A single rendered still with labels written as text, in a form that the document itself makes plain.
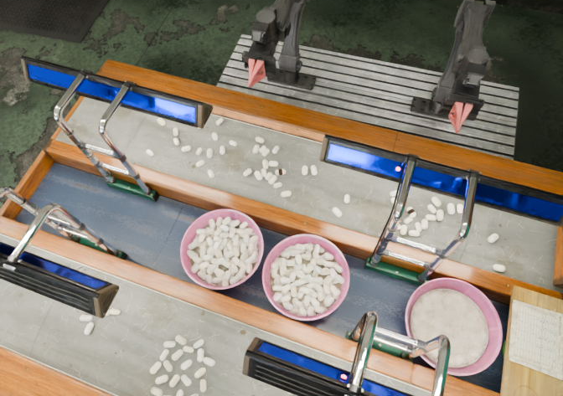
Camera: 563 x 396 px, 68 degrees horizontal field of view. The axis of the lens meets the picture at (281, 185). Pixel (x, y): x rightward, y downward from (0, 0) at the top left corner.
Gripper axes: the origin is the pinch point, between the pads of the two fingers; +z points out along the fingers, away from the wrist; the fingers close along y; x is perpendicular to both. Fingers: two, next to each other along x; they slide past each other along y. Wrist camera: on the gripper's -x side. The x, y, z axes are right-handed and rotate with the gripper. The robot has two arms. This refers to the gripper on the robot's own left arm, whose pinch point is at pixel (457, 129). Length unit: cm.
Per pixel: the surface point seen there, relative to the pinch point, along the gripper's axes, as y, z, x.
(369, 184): -18.4, 6.1, 32.5
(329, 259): -25, 36, 32
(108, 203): -107, 37, 38
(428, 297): 7, 38, 33
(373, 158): -19.8, 16.6, -2.8
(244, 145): -66, 3, 32
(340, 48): -57, -125, 110
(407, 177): -10.9, 21.3, -6.1
